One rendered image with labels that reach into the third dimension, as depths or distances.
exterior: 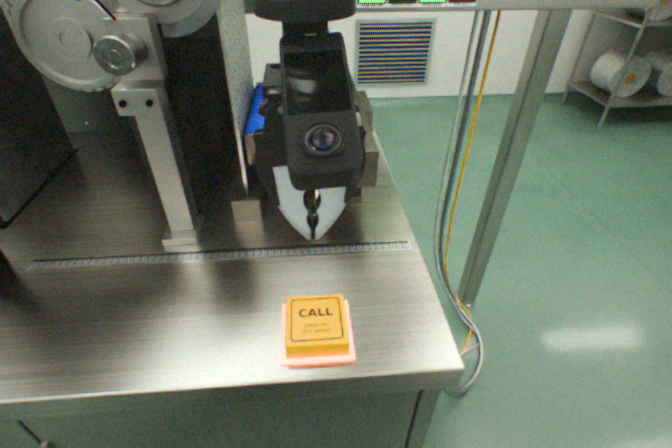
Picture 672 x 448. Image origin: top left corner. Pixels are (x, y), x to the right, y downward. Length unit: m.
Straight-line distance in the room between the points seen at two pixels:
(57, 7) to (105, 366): 0.41
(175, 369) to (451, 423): 1.11
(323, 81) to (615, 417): 1.56
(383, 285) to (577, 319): 1.43
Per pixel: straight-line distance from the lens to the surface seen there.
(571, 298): 1.97
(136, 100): 0.51
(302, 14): 0.27
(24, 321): 0.61
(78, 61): 0.60
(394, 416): 0.61
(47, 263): 0.68
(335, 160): 0.22
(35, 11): 0.61
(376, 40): 3.30
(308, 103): 0.25
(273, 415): 0.58
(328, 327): 0.46
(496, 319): 1.75
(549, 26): 1.20
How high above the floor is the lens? 1.29
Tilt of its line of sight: 36 degrees down
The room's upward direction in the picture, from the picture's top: straight up
